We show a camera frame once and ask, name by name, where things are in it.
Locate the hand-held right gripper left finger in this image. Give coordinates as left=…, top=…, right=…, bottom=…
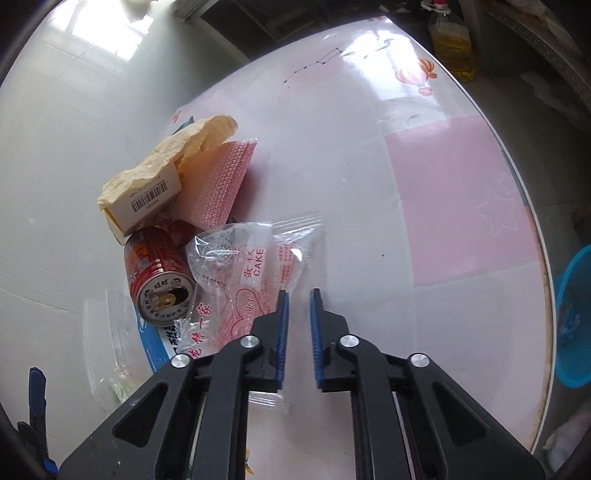
left=58, top=290, right=291, bottom=480

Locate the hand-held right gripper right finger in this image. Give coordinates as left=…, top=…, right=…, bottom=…
left=308, top=288, right=546, bottom=480

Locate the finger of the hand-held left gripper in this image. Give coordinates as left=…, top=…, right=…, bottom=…
left=17, top=367, right=60, bottom=480

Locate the clear cake wrapper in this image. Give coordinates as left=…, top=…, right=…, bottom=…
left=173, top=211, right=326, bottom=411

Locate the red drink can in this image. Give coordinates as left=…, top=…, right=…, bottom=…
left=124, top=226, right=197, bottom=326

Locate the pink foam sheet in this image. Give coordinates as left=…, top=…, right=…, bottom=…
left=172, top=141, right=258, bottom=229

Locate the blue plastic basin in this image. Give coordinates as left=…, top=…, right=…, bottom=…
left=553, top=244, right=591, bottom=388

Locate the clear plastic bottle, blue label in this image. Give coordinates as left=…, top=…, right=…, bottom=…
left=81, top=293, right=148, bottom=411

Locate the blue toothpaste box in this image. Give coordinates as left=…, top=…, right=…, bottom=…
left=136, top=305, right=185, bottom=374

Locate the small cardboard box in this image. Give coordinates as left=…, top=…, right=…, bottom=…
left=102, top=164, right=182, bottom=245

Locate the crumpled beige paper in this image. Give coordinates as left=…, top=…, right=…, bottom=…
left=98, top=115, right=238, bottom=210

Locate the cooking oil bottle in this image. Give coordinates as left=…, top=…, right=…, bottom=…
left=427, top=0, right=476, bottom=83

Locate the woven shelf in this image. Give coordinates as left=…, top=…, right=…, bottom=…
left=480, top=0, right=591, bottom=107

